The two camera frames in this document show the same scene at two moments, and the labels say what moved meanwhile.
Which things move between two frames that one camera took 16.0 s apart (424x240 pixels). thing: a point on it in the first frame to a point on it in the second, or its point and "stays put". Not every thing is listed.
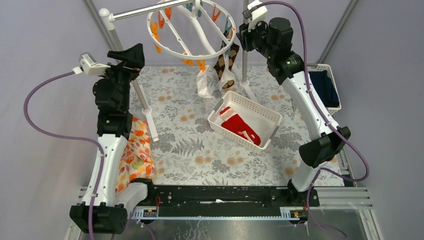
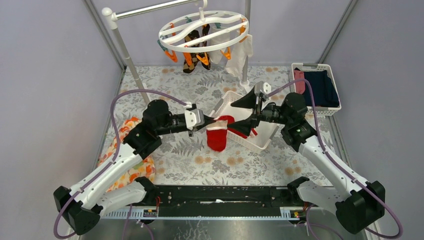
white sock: [203, 83] to [239, 54]
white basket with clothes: [325, 83] stays put
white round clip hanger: [190, 2] to [203, 31]
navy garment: [325, 88] stays put
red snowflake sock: [233, 121] to [216, 135]
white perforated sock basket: [245, 119] stays put
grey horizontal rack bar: [123, 14] stays put
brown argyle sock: [219, 66] to [205, 28]
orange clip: [201, 66] to [227, 54]
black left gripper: [122, 67] to [205, 120]
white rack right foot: [245, 84] stays put
